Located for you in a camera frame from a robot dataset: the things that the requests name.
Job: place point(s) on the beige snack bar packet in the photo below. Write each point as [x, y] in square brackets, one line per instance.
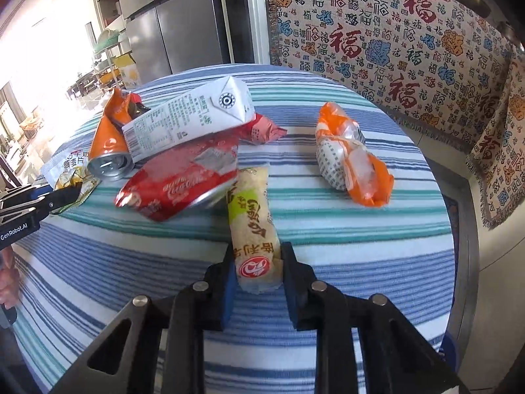
[254, 230]

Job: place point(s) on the rack with green baskets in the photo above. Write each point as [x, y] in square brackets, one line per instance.
[107, 45]

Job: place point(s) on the printed sofa blanket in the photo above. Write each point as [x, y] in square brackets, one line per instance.
[393, 49]

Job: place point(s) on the white yellow snack bag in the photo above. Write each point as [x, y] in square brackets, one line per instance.
[67, 166]

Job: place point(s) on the orange white crumpled wrapper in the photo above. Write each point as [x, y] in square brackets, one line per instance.
[352, 160]

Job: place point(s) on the person's left hand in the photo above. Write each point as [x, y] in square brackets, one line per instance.
[7, 279]

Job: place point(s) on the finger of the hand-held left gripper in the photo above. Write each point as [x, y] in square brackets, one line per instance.
[65, 199]

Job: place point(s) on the red gold-printed packet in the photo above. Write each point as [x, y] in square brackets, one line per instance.
[264, 129]

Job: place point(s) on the silver refrigerator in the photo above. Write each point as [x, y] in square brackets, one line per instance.
[176, 20]

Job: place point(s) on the crushed red soda can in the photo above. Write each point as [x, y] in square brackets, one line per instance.
[176, 184]

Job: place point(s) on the blue striped tablecloth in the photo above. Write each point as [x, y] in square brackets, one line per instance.
[352, 254]

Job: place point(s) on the dark wooden chairs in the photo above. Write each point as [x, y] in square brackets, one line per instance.
[82, 84]

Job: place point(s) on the yellow cardboard box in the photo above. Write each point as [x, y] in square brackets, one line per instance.
[130, 72]

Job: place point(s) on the crushed orange soda can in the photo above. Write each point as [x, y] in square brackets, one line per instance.
[108, 139]

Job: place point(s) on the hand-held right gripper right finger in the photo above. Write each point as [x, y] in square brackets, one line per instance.
[293, 300]

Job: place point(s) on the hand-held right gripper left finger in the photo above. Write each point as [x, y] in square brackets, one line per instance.
[229, 300]

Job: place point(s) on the white milk carton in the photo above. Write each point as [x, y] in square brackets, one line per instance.
[184, 119]

